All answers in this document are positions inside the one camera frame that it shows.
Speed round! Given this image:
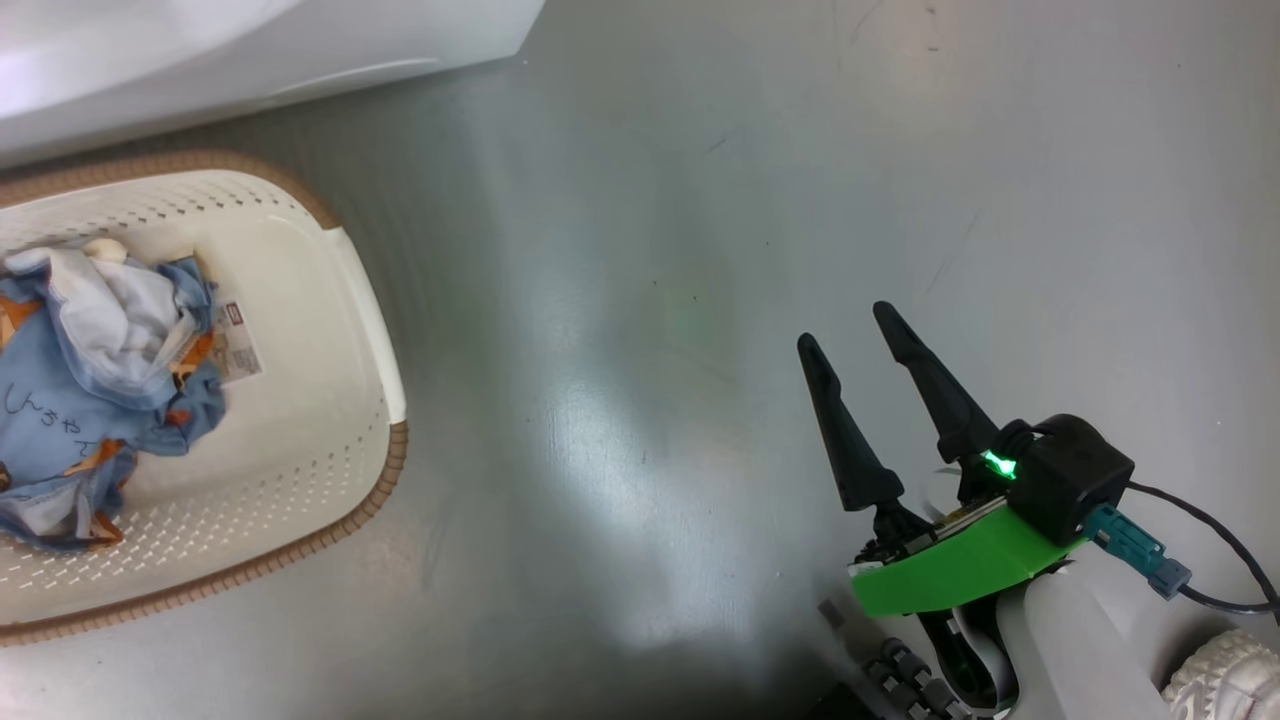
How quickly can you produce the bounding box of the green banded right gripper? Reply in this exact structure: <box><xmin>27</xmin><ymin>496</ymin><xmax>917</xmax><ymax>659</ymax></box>
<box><xmin>797</xmin><ymin>300</ymin><xmax>1088</xmax><ymax>618</ymax></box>

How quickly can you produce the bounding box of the pale white-blue garment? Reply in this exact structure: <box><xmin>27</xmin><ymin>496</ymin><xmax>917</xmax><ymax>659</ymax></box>
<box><xmin>0</xmin><ymin>243</ymin><xmax>206</xmax><ymax>406</ymax></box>

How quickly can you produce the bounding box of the blue cartoon print garment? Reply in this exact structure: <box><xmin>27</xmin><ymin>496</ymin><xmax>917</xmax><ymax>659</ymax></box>
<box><xmin>0</xmin><ymin>255</ymin><xmax>229</xmax><ymax>553</ymax></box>

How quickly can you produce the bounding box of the cream basket with brown rim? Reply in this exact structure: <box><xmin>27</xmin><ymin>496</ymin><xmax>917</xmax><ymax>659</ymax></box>
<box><xmin>0</xmin><ymin>150</ymin><xmax>411</xmax><ymax>646</ymax></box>

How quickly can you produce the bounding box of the product label sticker inside basket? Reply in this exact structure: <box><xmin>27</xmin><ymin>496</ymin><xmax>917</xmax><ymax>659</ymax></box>
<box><xmin>205</xmin><ymin>300</ymin><xmax>266</xmax><ymax>386</ymax></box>

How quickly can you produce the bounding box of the white washing machine body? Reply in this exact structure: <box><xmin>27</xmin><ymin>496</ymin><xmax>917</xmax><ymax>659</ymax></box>
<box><xmin>0</xmin><ymin>0</ymin><xmax>546</xmax><ymax>171</ymax></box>

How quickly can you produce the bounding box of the black ribbed cable conduit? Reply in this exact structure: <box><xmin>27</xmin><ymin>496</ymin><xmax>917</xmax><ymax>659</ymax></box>
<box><xmin>860</xmin><ymin>638</ymin><xmax>976</xmax><ymax>720</ymax></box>

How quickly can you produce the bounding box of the teal connector cable right camera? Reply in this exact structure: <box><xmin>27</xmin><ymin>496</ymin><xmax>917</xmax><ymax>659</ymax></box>
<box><xmin>1085</xmin><ymin>503</ymin><xmax>1280</xmax><ymax>614</ymax></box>

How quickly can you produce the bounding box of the thin black right gripper cable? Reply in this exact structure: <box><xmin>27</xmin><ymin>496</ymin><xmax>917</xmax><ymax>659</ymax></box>
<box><xmin>1128</xmin><ymin>482</ymin><xmax>1280</xmax><ymax>606</ymax></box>

